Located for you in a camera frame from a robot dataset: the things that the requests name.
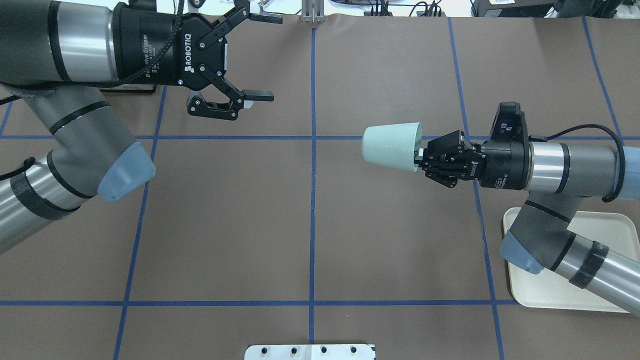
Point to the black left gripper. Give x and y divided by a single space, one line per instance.
150 47

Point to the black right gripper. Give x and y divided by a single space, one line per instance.
502 164

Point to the pale green plastic cup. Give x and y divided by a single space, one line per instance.
392 145

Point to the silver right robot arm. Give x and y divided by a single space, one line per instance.
558 177

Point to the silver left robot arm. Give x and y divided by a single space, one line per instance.
57 56

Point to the black electronics box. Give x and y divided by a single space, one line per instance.
511 8

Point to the black wire cup rack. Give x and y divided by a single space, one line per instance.
130 89

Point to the grey metal camera post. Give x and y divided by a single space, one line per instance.
313 11

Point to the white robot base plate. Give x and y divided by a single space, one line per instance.
345 351

